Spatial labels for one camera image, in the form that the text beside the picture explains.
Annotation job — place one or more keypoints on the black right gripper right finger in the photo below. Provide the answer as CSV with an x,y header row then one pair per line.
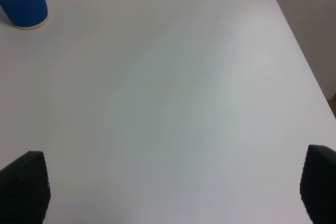
x,y
317,185

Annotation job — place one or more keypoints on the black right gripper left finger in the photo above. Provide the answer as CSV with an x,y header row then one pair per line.
x,y
25,189

